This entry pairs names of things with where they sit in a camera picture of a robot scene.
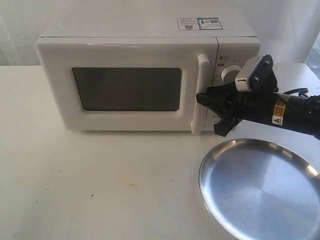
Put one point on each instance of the upper white control knob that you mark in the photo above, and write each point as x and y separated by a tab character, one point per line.
228	74

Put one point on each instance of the white microwave oven body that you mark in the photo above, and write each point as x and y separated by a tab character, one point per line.
236	42

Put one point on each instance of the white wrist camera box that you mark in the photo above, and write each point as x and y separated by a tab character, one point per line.
243	78

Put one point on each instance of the printed warning label sticker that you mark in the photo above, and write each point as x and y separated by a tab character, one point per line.
199	24

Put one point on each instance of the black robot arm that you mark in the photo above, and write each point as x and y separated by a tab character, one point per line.
295	113

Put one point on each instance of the white microwave door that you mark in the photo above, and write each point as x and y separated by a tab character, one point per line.
101	84

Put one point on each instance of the round stainless steel tray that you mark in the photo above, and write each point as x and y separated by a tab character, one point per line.
259	190

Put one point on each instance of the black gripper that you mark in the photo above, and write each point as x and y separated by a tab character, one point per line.
257	105

